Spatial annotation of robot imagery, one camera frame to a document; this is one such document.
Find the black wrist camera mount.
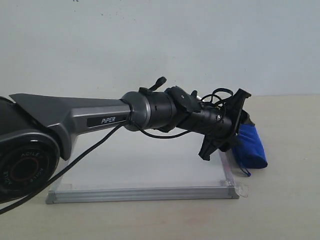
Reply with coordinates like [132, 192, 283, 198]
[164, 86, 202, 114]

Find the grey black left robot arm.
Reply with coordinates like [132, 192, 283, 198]
[0, 86, 251, 203]

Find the blue cloth eraser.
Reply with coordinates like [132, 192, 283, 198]
[231, 123, 268, 177]

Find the white board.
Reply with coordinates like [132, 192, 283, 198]
[45, 132, 235, 204]

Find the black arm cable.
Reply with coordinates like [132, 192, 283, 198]
[0, 76, 237, 216]

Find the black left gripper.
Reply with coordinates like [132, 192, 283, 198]
[198, 88, 255, 160]

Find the clear tape front right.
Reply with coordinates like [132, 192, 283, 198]
[221, 180, 249, 199]

